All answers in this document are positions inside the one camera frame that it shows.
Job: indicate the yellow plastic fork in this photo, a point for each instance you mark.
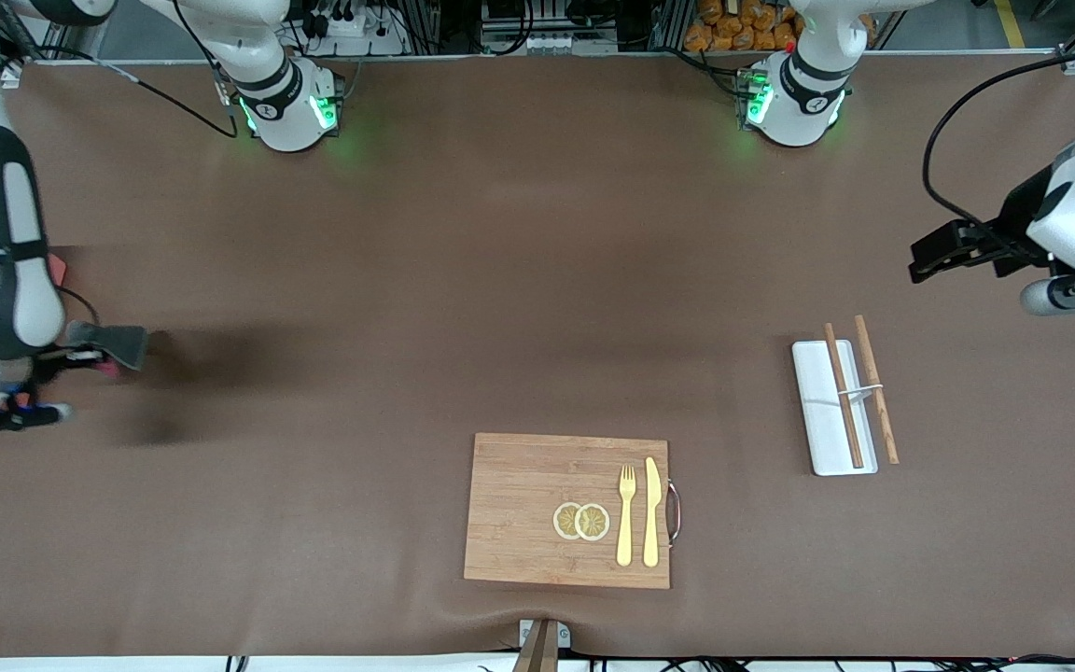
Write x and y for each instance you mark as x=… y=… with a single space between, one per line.
x=626 y=523

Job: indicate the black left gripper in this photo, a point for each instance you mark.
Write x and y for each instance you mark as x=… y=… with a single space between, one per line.
x=1022 y=216

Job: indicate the camera stand mount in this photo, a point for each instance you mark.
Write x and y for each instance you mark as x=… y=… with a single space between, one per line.
x=542 y=644

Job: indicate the pink plastic box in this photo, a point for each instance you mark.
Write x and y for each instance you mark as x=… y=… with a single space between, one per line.
x=57 y=269

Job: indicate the yellow plastic knife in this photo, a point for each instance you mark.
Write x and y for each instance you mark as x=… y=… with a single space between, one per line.
x=651 y=513

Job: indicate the grey and pink cloth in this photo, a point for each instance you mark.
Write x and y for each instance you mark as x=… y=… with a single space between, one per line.
x=118 y=343

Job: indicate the electronics control box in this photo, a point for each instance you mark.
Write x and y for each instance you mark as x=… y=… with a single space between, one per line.
x=547 y=28

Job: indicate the white power strip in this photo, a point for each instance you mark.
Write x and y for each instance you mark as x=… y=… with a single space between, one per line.
x=351 y=33

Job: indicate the pile of orange snacks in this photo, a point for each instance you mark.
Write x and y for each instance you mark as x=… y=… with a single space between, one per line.
x=743 y=28

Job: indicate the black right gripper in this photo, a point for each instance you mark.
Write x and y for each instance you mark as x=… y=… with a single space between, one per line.
x=50 y=366

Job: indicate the lemon slice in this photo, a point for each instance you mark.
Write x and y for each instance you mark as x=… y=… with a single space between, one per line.
x=593 y=523
x=563 y=521

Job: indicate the white rectangular tray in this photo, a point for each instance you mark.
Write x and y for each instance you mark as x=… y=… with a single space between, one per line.
x=822 y=411

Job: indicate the wooden cutting board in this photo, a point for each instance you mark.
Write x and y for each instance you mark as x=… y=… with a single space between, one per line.
x=528 y=513

